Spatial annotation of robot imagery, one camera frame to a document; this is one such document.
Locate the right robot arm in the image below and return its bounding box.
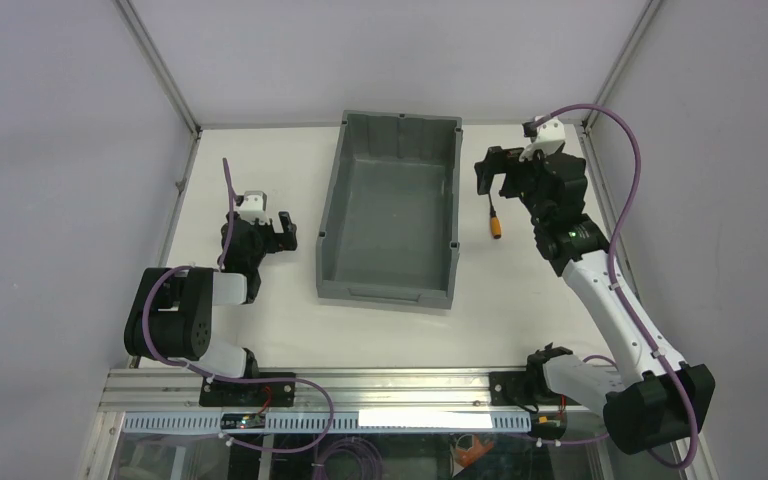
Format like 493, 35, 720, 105
474, 146, 715, 468

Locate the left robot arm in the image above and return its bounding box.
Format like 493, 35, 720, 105
123, 211, 298, 380

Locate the grey plastic bin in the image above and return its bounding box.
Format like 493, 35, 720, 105
315, 110, 463, 309

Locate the orange object under table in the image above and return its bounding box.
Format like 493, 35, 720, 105
451, 434, 495, 469

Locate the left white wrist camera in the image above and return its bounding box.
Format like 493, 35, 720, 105
235, 191, 272, 225

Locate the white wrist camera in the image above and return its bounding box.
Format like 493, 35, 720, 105
518, 116, 566, 163
235, 191, 272, 225

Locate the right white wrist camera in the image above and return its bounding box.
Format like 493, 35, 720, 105
518, 116, 566, 163

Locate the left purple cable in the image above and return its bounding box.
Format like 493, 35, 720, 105
141, 157, 336, 456

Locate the purple cable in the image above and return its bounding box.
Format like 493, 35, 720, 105
530, 103, 699, 470
141, 157, 336, 456

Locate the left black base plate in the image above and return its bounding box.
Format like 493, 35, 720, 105
198, 372, 296, 408

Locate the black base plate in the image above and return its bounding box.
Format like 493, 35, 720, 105
198, 372, 296, 408
488, 370, 560, 407

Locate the aluminium rail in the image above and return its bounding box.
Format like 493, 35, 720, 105
98, 367, 624, 413

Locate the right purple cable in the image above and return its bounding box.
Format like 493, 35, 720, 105
530, 103, 699, 470

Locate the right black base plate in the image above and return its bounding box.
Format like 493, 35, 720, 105
488, 370, 560, 407

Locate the white slotted cable duct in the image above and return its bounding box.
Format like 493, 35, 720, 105
123, 408, 531, 436

